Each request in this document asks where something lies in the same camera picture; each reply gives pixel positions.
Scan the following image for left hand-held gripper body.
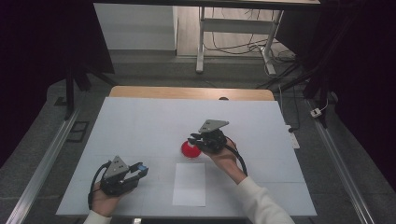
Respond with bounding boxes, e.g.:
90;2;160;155
99;155;140;197

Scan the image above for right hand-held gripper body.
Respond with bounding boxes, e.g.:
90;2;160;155
198;119;231;154

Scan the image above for round red ink pad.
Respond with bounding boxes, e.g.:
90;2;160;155
180;140;203;159

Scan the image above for person's right hand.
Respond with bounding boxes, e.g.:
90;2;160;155
202;137;248;185

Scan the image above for person's left hand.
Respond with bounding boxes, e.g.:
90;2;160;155
91;182;133;218

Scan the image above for white table cover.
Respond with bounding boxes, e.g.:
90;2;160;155
55;96;318;217

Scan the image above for white paper sheet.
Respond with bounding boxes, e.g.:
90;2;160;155
172;162;206;207

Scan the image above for black stand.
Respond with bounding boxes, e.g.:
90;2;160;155
63;60;120;121
302;69;332;129

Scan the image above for white standing desk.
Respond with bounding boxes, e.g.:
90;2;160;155
92;0;321;77

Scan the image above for white panel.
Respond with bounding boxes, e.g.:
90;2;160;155
93;3;178;51

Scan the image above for black curtain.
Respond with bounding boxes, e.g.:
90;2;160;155
276;0;396;191
0;0;115;169

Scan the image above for left hand-held gripper cable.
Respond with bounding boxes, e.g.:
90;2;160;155
87;160;112;211

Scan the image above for hand-held gripper cable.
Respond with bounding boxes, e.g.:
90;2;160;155
87;160;112;211
225;135;249;177

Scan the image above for right hand-held gripper cable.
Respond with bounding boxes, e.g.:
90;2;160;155
225;135;249;177

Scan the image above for aluminium rail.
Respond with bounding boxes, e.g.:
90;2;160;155
306;99;377;224
5;106;82;224

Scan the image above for tangle of black floor cables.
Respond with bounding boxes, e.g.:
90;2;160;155
204;7;298;64

